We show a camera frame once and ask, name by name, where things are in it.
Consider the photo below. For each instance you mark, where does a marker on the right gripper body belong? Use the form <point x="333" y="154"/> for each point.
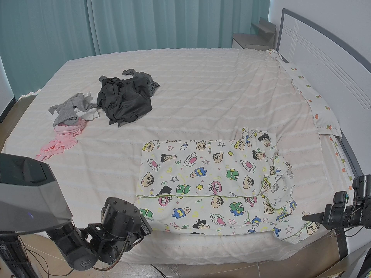
<point x="337" y="217"/>

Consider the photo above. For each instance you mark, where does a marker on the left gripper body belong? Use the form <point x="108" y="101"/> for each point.
<point x="145" y="227"/>

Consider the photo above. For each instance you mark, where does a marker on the white printed pyjama top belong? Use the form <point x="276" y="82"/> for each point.
<point x="208" y="184"/>

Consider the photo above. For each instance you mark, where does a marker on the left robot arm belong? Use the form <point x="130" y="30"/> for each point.
<point x="29" y="192"/>

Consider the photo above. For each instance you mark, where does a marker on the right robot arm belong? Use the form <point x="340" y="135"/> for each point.
<point x="362" y="190"/>

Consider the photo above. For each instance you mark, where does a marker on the white printed pillow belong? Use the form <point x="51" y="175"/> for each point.
<point x="316" y="106"/>

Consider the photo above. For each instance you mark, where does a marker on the pink garment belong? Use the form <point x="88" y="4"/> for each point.
<point x="63" y="140"/>

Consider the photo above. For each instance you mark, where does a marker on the white garment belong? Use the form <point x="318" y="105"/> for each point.
<point x="89" y="114"/>

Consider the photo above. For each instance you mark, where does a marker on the black garment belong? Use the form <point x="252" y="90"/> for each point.
<point x="124" y="100"/>

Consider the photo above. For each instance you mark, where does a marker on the grey garment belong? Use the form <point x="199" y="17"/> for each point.
<point x="66" y="111"/>

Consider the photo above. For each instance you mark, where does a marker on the bed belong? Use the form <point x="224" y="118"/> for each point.
<point x="203" y="82"/>

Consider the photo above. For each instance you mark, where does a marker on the grey bedside table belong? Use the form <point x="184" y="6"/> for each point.
<point x="246" y="38"/>

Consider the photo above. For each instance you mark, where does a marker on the blue-green curtain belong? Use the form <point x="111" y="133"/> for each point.
<point x="43" y="33"/>
<point x="174" y="13"/>

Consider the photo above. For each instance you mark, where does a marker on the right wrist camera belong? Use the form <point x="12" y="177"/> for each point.
<point x="340" y="198"/>

